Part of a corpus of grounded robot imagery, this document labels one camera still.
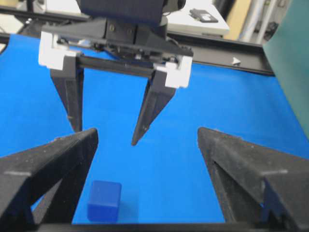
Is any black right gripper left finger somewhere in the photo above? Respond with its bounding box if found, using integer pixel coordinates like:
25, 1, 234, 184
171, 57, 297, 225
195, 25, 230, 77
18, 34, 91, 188
0, 128, 98, 226

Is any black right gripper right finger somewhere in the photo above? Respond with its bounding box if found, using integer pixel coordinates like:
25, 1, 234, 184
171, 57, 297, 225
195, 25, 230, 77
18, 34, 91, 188
197, 127, 309, 230

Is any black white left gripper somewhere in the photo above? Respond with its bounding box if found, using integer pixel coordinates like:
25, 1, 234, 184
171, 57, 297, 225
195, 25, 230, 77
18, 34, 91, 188
38, 18, 193, 146

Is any blue block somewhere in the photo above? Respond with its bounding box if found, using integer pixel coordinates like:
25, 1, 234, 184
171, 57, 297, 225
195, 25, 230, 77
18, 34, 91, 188
87, 180, 122, 223

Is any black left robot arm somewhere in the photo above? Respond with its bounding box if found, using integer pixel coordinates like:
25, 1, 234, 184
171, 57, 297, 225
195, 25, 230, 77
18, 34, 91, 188
38, 0, 193, 145

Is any blue table mat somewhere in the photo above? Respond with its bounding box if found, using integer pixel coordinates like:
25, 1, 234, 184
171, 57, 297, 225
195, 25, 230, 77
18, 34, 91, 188
0, 35, 309, 224

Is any white side table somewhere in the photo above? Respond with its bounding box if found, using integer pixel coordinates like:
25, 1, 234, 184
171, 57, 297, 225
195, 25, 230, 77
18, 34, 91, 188
33, 0, 230, 36

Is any black device on table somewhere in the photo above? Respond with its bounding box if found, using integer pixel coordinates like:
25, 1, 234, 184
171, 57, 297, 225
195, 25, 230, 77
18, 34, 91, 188
189, 8, 218, 23

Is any green backdrop board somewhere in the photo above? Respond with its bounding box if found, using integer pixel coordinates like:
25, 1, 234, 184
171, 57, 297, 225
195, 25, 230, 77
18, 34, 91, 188
263, 0, 309, 137

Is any black aluminium table frame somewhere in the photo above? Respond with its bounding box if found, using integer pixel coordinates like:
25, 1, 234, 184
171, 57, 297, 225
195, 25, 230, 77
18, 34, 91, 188
0, 6, 274, 76

